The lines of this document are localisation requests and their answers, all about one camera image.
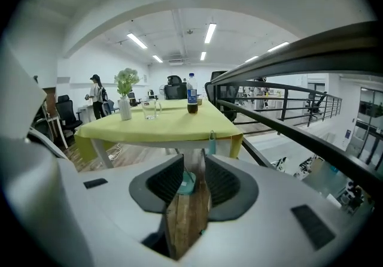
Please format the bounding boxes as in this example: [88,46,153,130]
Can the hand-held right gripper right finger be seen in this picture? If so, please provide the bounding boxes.
[179,155,370,267]

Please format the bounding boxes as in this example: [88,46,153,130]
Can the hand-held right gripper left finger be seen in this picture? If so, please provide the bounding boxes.
[58,154,184,267]

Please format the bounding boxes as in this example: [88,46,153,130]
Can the teal bin under table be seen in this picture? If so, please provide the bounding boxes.
[178,169,197,196]

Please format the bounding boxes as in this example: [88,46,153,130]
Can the green tablecloth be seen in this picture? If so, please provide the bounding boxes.
[74,98,244,165]

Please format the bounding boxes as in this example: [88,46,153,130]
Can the white ribbed vase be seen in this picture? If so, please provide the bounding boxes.
[118,96,133,122]

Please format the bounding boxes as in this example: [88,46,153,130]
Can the clear glass mug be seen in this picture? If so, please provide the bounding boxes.
[141,99,163,120]

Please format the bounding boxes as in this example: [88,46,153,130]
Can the black office chair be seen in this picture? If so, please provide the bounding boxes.
[54,95,83,141]
[163,75,188,101]

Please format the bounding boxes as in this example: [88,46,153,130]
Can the vase with green plant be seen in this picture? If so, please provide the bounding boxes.
[114,67,141,98]

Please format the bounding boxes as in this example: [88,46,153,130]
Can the cola bottle with blue label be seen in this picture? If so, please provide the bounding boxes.
[187,72,199,115]

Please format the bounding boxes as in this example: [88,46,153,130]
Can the ceiling tube lights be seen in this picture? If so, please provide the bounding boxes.
[35,0,290,64]

